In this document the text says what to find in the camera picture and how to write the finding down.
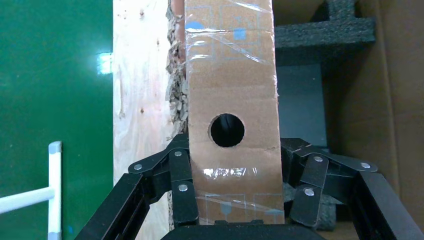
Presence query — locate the white pipe stand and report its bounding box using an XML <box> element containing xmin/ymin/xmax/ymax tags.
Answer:
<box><xmin>0</xmin><ymin>141</ymin><xmax>63</xmax><ymax>240</ymax></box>

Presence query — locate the black foam insert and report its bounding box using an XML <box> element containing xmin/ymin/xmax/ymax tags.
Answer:
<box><xmin>274</xmin><ymin>0</ymin><xmax>378</xmax><ymax>68</ymax></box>

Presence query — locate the large open cardboard carton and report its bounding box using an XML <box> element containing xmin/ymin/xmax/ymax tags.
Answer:
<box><xmin>164</xmin><ymin>0</ymin><xmax>424</xmax><ymax>240</ymax></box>

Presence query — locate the taped cardboard box with hole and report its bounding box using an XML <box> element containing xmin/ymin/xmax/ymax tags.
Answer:
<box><xmin>183</xmin><ymin>0</ymin><xmax>286</xmax><ymax>226</ymax></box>

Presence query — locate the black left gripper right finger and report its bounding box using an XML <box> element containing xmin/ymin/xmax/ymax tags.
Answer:
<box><xmin>280</xmin><ymin>138</ymin><xmax>424</xmax><ymax>240</ymax></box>

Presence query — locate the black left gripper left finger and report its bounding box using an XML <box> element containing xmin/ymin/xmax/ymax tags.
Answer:
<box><xmin>74</xmin><ymin>134</ymin><xmax>200</xmax><ymax>240</ymax></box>

